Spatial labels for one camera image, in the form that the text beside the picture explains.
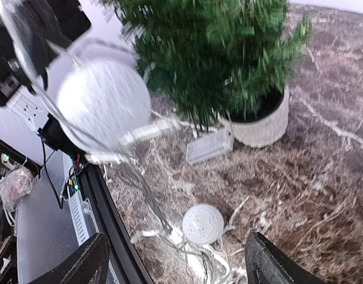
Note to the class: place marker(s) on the white tree pot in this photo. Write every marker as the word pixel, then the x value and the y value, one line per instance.
pixel 263 132

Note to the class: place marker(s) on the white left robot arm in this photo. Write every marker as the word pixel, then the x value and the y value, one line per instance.
pixel 27 28

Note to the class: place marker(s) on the small green christmas tree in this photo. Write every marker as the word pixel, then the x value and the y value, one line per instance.
pixel 213 59

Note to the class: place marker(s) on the clear string light garland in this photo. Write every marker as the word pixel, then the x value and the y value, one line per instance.
pixel 106 111

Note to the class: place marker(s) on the white cable duct strip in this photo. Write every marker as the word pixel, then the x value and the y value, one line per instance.
pixel 82 215

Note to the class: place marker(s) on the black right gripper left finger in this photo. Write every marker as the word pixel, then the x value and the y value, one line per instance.
pixel 88 264

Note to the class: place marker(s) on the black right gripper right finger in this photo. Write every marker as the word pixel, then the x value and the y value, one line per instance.
pixel 266 263

